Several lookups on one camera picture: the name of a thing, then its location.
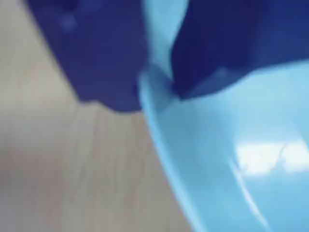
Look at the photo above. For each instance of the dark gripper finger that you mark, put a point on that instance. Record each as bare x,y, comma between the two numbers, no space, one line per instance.
101,53
229,43

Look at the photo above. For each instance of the light blue plate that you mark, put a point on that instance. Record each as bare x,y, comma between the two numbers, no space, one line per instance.
241,193

